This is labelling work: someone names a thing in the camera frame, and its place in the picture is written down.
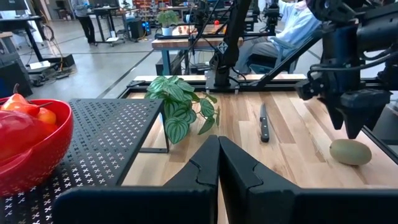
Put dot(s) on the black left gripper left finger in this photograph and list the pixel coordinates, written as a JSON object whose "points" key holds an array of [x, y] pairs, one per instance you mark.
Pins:
{"points": [[202, 168]]}

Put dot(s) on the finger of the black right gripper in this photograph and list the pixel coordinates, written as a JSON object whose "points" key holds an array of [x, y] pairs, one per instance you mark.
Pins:
{"points": [[334, 113], [362, 109]]}

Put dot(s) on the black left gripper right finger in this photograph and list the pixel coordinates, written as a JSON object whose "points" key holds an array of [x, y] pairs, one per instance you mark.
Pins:
{"points": [[239, 174]]}

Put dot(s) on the olive green kiwi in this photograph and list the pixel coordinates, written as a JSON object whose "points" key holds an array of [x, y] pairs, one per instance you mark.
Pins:
{"points": [[350, 152]]}

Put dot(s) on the red plastic colander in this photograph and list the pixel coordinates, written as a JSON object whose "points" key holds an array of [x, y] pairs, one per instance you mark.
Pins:
{"points": [[37, 161]]}

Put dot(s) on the small red orange fruit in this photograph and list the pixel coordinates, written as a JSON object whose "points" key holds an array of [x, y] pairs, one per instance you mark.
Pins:
{"points": [[25, 109]]}

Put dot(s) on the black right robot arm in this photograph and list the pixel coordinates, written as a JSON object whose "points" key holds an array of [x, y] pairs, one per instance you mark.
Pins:
{"points": [[236, 31]]}

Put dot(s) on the pale chair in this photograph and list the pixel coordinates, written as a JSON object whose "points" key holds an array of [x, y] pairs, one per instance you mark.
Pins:
{"points": [[281, 46]]}

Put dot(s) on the person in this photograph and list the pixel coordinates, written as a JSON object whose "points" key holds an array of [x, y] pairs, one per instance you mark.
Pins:
{"points": [[82, 18], [295, 25]]}

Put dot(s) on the green artificial leafy plant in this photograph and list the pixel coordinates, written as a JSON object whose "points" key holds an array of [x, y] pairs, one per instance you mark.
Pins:
{"points": [[180, 102]]}

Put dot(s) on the black perforated metal shelf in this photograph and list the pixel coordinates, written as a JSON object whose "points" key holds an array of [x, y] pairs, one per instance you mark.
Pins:
{"points": [[102, 130]]}

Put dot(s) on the potted plant white pot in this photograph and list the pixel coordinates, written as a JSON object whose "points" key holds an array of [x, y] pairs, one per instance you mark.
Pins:
{"points": [[168, 18]]}

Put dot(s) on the black standing desk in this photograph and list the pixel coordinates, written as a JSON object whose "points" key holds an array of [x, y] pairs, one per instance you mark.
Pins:
{"points": [[59, 59]]}

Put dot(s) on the black box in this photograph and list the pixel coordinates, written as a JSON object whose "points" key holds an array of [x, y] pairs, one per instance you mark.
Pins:
{"points": [[12, 77]]}

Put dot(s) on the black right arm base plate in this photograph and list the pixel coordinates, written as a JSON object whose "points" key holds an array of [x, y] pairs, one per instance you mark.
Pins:
{"points": [[230, 87]]}

